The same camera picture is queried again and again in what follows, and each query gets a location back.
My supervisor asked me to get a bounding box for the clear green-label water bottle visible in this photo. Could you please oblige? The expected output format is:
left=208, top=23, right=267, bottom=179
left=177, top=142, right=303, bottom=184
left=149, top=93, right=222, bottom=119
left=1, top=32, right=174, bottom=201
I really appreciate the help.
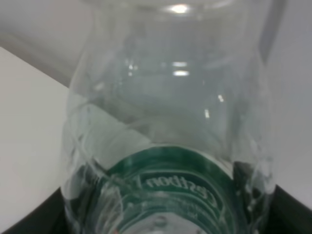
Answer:
left=61, top=0, right=275, bottom=234

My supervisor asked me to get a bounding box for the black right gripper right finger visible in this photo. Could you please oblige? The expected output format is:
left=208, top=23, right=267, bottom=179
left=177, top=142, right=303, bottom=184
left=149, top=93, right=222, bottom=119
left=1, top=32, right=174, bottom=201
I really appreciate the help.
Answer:
left=261, top=186, right=312, bottom=234

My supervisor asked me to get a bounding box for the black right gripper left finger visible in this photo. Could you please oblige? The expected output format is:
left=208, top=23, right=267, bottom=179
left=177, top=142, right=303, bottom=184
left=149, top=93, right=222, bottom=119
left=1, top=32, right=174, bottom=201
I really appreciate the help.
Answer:
left=2, top=188, right=70, bottom=234

